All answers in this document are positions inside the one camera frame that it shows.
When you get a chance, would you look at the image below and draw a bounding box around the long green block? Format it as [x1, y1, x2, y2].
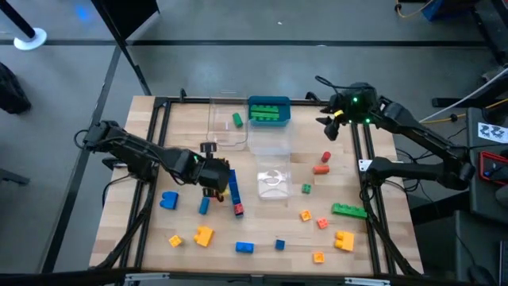
[250, 104, 281, 121]
[331, 202, 368, 221]

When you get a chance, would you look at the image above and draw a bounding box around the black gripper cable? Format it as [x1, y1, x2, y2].
[314, 74, 348, 96]

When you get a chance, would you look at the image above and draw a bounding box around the long blue block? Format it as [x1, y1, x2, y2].
[227, 168, 244, 207]

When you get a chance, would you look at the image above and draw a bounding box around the black pole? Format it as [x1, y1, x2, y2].
[0, 0, 37, 40]

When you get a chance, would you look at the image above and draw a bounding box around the silver aluminium bracket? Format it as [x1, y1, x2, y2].
[344, 276, 392, 286]
[124, 272, 171, 286]

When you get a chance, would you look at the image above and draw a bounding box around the small clear plastic bin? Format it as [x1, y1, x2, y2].
[256, 153, 294, 201]

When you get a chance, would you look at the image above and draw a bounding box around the white marker tag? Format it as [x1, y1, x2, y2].
[477, 122, 508, 145]

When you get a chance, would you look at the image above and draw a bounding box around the medium yellow block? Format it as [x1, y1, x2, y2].
[193, 226, 216, 249]
[333, 230, 356, 253]

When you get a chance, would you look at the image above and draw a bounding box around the black bag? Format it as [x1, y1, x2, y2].
[0, 62, 33, 116]

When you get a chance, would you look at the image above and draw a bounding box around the medium blue block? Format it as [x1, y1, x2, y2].
[159, 191, 180, 211]

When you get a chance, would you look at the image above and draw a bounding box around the red-rimmed black device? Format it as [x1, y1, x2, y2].
[477, 149, 508, 187]

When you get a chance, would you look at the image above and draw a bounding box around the black partition brace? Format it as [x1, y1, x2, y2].
[113, 35, 153, 97]

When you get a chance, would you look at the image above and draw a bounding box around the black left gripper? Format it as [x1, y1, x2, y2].
[194, 141, 233, 203]

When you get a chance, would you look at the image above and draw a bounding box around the white round pole base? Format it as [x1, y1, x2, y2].
[13, 26, 48, 52]

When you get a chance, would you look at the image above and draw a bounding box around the black partition panel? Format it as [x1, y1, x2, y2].
[90, 0, 160, 41]

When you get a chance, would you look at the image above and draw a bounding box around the wide clear plastic bin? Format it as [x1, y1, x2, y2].
[246, 125, 293, 157]

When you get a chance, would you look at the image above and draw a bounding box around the white cable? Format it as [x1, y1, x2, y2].
[418, 67, 508, 122]

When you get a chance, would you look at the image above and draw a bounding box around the teal plastic bin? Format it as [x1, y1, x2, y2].
[248, 95, 292, 128]

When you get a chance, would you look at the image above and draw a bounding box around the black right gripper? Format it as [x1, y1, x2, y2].
[315, 82, 380, 142]

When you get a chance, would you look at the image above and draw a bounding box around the black aluminium table frame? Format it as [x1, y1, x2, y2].
[89, 87, 424, 281]

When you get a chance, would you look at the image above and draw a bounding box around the clear bin with handle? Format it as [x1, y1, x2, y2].
[206, 95, 250, 152]

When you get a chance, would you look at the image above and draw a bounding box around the black furniture foot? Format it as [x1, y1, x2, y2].
[0, 168, 31, 187]

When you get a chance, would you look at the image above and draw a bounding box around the yellow floor cable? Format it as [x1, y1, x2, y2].
[419, 98, 508, 125]

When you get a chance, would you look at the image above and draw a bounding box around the black desk frame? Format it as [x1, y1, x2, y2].
[470, 0, 508, 67]

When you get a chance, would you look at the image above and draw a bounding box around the blue box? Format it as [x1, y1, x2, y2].
[420, 0, 446, 22]

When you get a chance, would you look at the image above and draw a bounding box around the black equipment case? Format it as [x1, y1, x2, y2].
[467, 106, 508, 215]

